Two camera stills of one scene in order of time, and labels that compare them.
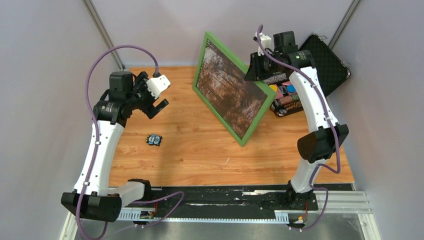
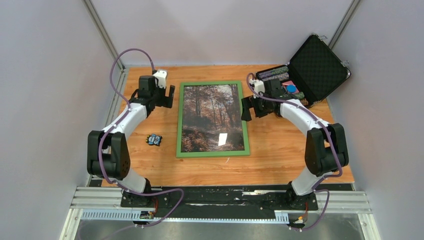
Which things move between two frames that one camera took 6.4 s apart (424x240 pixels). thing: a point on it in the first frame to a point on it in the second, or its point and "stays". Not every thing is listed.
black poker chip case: (333, 70) stays
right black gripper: (255, 73) to (248, 102)
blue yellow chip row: (275, 78) stays
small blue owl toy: (153, 139) stays
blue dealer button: (291, 88) stays
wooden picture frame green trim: (269, 92) to (209, 122)
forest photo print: (222, 84) to (212, 118)
